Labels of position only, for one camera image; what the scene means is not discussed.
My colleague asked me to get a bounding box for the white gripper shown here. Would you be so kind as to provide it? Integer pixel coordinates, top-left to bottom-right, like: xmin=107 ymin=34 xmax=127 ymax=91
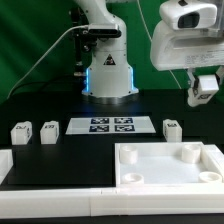
xmin=150 ymin=21 xmax=224 ymax=89

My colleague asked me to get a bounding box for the white square table top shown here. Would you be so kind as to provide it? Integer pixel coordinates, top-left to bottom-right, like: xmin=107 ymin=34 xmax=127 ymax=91
xmin=115 ymin=142 xmax=224 ymax=186

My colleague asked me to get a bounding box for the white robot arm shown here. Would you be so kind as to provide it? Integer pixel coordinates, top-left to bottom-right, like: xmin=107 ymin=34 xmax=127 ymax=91
xmin=74 ymin=0 xmax=224 ymax=107

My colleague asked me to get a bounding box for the white sheet with tags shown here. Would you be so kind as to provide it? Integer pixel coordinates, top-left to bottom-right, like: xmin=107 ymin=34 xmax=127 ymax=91
xmin=66 ymin=116 xmax=155 ymax=135

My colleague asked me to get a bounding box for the black stand behind robot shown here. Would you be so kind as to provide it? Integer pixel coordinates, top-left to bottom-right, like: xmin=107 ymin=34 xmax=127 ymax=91
xmin=69 ymin=7 xmax=86 ymax=77

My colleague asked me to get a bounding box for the white right fence rail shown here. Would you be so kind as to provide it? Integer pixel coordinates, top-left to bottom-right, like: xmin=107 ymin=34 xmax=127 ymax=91
xmin=203 ymin=145 xmax=224 ymax=178

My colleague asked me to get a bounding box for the white fence rail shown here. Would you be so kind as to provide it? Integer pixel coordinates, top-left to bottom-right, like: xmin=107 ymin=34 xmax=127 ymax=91
xmin=203 ymin=145 xmax=224 ymax=178
xmin=0 ymin=149 xmax=13 ymax=185
xmin=0 ymin=184 xmax=224 ymax=219

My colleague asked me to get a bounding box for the grey cable to robot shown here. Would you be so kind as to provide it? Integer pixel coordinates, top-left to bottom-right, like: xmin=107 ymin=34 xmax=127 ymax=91
xmin=6 ymin=25 xmax=90 ymax=100

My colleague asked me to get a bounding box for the white left fence rail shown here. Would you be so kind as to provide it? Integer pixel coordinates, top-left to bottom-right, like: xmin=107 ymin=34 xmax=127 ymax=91
xmin=0 ymin=149 xmax=13 ymax=185

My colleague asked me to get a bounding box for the white front fence rail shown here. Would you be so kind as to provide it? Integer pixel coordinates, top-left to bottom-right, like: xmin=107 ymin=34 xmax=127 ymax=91
xmin=0 ymin=184 xmax=224 ymax=219

